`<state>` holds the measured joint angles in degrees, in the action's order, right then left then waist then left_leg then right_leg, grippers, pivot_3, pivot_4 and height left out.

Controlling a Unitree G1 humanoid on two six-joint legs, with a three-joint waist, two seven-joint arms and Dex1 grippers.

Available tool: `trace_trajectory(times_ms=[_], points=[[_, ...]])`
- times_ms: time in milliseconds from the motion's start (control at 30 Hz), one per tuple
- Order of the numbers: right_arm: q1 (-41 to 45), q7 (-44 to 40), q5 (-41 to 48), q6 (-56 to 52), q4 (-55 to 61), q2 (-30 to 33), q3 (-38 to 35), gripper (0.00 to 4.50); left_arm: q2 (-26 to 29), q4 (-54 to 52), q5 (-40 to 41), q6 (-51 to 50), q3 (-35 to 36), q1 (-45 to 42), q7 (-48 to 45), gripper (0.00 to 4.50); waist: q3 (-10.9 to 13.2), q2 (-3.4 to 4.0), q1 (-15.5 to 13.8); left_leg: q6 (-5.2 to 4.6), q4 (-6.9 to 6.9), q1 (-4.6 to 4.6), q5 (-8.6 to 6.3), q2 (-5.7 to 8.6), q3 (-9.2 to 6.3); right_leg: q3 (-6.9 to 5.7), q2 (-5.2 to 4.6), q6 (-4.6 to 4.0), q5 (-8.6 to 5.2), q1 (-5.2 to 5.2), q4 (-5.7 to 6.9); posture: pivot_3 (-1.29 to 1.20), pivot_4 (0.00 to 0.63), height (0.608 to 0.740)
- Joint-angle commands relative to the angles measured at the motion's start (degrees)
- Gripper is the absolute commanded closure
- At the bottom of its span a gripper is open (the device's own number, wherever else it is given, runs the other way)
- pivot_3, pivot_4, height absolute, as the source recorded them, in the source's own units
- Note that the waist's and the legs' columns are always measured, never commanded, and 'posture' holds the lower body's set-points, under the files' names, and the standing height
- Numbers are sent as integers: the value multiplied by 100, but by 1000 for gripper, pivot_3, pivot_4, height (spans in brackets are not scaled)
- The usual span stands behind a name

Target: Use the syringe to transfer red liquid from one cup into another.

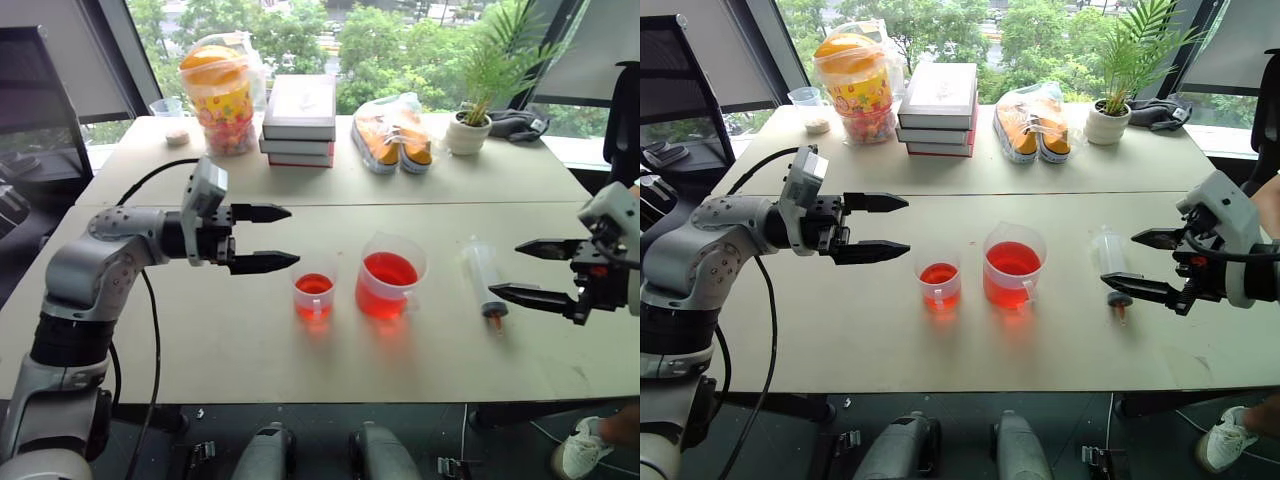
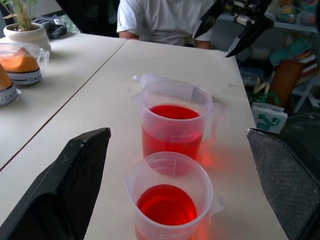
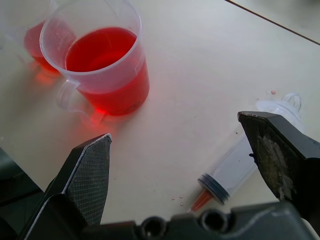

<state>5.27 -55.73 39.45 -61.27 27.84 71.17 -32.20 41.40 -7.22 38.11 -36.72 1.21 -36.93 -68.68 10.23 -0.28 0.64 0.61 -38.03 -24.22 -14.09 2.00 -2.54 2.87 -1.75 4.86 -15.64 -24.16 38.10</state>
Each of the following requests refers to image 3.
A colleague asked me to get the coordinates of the clear beaker with red liquid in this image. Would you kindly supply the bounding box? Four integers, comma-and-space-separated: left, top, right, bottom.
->
39, 0, 151, 125

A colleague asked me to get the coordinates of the clear plastic syringe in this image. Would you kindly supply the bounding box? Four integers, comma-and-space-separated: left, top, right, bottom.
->
186, 92, 305, 214

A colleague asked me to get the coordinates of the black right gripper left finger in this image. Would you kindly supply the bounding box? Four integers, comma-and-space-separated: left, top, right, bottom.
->
18, 133, 113, 240

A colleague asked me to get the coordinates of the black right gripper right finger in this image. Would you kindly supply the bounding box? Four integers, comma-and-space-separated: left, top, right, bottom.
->
237, 111, 320, 227

